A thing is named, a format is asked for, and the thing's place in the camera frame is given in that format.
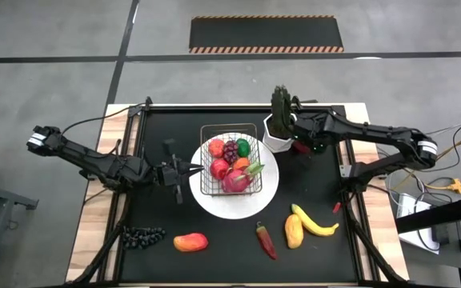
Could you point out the white round plate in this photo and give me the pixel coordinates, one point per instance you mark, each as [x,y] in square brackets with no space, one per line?
[234,208]

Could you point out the black hazard-striped floor mat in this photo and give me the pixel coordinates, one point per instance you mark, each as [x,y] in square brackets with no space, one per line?
[266,34]

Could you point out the purple grape bunch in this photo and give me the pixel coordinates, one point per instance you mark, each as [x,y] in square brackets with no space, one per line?
[230,151]

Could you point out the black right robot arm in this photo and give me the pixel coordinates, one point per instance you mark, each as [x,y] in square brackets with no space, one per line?
[374,132]

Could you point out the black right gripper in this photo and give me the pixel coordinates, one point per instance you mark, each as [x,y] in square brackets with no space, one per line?
[310,126]

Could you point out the small red tag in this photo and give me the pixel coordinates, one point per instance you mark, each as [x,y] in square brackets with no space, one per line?
[336,207]

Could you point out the green cactus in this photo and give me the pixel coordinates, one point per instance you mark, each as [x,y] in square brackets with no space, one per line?
[280,112]

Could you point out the red orange bumpy fruit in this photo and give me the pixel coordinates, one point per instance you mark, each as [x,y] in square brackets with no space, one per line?
[216,148]

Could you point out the white hexagonal plant pot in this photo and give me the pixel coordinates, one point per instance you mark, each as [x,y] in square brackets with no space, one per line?
[272,145]

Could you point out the black power adapter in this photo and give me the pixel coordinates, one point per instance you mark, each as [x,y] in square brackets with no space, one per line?
[440,234]

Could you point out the black table mat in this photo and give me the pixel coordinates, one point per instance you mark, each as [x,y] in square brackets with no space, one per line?
[214,264]

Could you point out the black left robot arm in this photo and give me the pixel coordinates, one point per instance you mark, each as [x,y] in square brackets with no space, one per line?
[94,160]

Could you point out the red chili pepper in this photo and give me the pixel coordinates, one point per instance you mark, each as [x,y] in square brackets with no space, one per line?
[266,242]

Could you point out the black grape bunch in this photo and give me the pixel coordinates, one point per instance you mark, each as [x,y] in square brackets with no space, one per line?
[142,237]

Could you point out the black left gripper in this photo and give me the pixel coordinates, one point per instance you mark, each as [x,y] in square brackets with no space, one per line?
[166,174]

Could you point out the yellow orange mango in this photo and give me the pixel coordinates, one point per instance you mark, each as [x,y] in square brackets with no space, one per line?
[293,232]

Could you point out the yellow power plug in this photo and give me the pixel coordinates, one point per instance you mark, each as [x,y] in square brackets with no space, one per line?
[456,186]

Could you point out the red apple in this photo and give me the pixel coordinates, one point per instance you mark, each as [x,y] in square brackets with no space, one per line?
[219,169]
[300,148]

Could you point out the red orange mango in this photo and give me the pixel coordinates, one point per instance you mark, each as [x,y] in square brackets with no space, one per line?
[190,242]

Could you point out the white box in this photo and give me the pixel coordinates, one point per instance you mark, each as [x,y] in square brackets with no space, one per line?
[408,208]

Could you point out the yellow banana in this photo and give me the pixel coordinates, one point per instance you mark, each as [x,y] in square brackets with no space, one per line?
[314,227]

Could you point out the black side table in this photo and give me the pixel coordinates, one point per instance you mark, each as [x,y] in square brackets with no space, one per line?
[434,216]

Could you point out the pink dragon fruit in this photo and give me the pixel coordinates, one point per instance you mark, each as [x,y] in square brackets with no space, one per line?
[234,182]

